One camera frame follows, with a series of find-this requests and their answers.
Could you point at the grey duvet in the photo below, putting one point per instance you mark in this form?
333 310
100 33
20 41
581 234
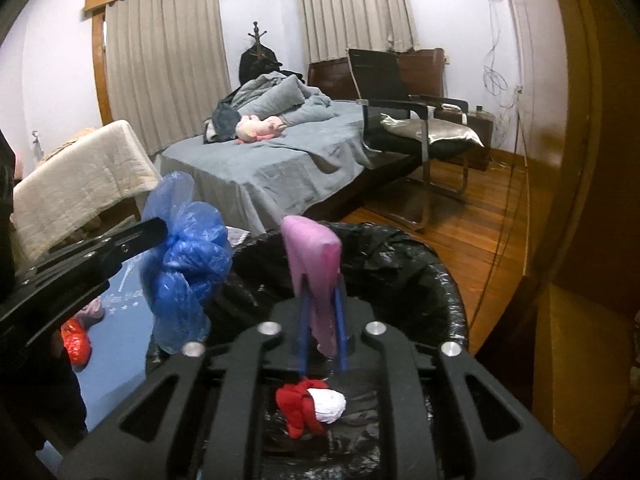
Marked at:
280 97

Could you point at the silver cushion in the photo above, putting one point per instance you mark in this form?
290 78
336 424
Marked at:
435 132

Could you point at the black cantilever chair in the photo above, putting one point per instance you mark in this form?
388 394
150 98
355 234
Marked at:
375 72

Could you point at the bed with grey sheet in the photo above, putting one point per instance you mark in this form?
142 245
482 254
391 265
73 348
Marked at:
280 165

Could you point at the wide beige curtain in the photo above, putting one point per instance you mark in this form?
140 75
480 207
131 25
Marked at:
165 60

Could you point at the wooden door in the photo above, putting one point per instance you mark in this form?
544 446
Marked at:
590 160

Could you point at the red shiny plastic bag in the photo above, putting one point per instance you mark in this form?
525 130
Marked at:
77 347

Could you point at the dark clothes pile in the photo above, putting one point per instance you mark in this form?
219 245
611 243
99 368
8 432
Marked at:
225 120

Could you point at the blue plastic bag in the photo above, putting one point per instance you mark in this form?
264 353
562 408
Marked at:
190 255

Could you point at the dark wooden headboard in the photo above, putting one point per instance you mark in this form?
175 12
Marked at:
425 75

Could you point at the metal wall fixture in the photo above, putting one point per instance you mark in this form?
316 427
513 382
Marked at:
35 138

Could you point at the pink plush toy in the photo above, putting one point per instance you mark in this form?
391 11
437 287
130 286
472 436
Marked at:
255 127

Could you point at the narrow beige curtain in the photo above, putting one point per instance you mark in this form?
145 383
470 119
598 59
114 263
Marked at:
350 10

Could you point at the pink sponge cloth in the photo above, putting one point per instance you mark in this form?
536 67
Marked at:
310 250

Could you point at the blue patterned floor mat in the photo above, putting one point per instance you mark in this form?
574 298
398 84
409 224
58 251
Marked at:
120 345

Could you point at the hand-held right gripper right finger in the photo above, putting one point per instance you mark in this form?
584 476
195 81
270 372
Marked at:
342 332

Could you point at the woven wicker item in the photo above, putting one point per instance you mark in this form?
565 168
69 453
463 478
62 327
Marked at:
65 142

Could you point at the pink cloth on floor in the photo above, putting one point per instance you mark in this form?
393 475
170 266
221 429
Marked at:
92 310

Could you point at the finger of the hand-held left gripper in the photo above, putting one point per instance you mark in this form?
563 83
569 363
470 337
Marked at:
102 255

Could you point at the trash bin with black liner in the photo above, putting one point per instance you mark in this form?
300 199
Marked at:
400 270

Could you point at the red knitted cloth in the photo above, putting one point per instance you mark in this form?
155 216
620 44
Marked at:
295 405

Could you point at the wooden window frame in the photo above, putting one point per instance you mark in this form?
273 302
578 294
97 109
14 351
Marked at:
98 70

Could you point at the dark wooden bedside cabinet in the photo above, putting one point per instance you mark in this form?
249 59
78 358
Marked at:
482 135

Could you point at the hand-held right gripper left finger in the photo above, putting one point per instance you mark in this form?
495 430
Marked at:
302 332

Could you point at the wooden coat rack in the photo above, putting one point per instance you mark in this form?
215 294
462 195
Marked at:
256 35

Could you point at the grey fringed floor cloth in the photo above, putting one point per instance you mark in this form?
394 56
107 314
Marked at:
237 236

